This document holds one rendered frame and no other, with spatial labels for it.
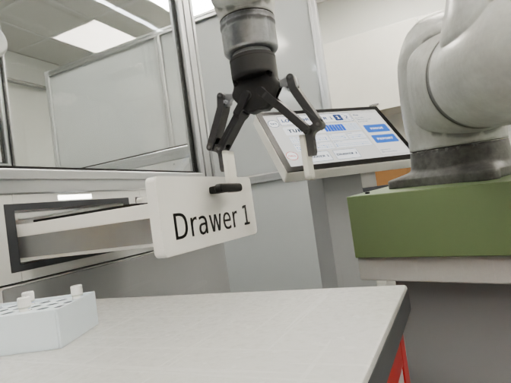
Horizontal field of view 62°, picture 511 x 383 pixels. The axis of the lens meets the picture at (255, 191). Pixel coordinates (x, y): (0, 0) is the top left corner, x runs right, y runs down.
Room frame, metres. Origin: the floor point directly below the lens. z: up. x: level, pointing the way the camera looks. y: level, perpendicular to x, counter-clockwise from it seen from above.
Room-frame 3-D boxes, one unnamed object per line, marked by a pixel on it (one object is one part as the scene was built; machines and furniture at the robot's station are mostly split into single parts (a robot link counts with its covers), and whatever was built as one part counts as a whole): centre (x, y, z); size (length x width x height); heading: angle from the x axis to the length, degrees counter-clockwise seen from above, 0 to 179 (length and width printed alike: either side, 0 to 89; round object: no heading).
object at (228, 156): (0.71, 0.04, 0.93); 0.03 x 0.01 x 0.07; 155
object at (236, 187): (0.68, 0.05, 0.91); 0.07 x 0.04 x 0.01; 155
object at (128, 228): (0.78, 0.27, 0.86); 0.40 x 0.26 x 0.06; 65
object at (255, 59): (0.68, -0.02, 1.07); 0.08 x 0.07 x 0.09; 65
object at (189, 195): (0.69, 0.08, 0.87); 0.29 x 0.02 x 0.11; 155
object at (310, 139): (0.64, -0.10, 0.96); 0.03 x 0.01 x 0.05; 65
